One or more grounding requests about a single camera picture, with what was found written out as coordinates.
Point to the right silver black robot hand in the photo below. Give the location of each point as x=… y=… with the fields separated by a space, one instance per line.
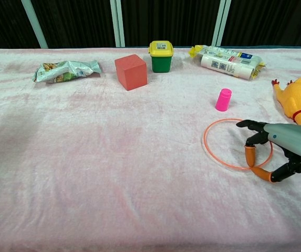
x=292 y=140

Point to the white wrapped roll package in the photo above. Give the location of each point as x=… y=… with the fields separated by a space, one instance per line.
x=226 y=63

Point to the crumpled green snack bag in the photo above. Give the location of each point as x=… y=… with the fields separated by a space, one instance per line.
x=66 y=71

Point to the green tub with yellow lid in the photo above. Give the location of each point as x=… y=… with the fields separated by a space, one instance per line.
x=161 y=59

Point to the red foam cube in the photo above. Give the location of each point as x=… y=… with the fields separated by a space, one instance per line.
x=132 y=73

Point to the yellow rubber chicken toy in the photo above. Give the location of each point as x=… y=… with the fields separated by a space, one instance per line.
x=297 y=102

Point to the pink plush table cloth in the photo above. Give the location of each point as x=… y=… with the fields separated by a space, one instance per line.
x=113 y=162

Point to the pink plastic cup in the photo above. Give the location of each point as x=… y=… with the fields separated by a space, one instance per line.
x=223 y=101

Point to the white metal frame post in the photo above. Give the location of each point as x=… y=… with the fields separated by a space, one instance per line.
x=34 y=23
x=118 y=23
x=220 y=22

